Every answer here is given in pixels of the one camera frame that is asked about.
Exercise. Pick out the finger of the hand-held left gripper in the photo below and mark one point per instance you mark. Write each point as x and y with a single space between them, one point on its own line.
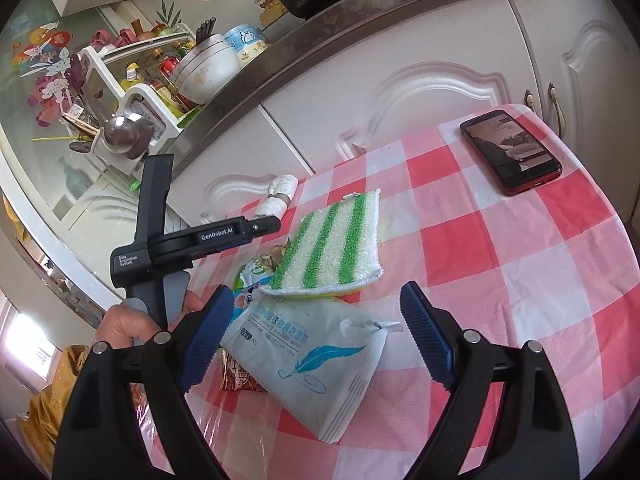
200 242

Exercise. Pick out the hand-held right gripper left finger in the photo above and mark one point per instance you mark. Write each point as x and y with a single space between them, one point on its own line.
207 340

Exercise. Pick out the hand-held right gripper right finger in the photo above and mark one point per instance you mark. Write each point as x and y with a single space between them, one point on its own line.
425 335

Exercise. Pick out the red patterned snack packet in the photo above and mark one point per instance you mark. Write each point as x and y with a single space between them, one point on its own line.
240 375

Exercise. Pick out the white wet wipe packet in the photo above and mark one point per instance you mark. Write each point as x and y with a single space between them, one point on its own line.
310 360

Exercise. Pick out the person's left forearm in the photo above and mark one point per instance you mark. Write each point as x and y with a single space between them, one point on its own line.
55 400

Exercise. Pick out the person's left hand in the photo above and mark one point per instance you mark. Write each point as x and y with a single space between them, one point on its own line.
120 325

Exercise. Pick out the red checked tablecloth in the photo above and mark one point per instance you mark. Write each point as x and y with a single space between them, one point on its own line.
450 285

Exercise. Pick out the white green snack packet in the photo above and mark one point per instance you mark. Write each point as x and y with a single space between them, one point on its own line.
255 275

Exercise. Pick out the steel ladle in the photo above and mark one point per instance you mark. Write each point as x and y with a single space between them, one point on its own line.
125 135

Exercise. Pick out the white cabinet door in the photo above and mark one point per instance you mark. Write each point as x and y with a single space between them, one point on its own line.
400 50
590 20
225 150

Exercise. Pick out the small white rolled cloth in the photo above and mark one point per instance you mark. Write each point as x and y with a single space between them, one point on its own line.
282 195

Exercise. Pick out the white dish rack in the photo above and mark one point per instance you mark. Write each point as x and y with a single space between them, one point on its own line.
137 91

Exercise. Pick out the yellow bottle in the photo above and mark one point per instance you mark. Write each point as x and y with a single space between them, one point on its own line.
131 74

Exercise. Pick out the green striped sponge cloth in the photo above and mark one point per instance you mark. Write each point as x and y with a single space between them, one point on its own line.
330 240

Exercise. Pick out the red sauce bottle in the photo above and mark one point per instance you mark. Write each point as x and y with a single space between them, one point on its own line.
170 66

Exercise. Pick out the stack of white bowls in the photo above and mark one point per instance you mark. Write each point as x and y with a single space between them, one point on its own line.
210 65

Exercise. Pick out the dark chopsticks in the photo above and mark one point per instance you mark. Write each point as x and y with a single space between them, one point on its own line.
205 32

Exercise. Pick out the cartoon print cup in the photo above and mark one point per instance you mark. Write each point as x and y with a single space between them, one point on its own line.
245 40

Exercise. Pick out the red smartphone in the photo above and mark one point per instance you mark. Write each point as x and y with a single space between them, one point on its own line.
510 152

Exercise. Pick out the colourful flower wall stickers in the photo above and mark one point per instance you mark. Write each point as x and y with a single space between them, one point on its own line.
42 40

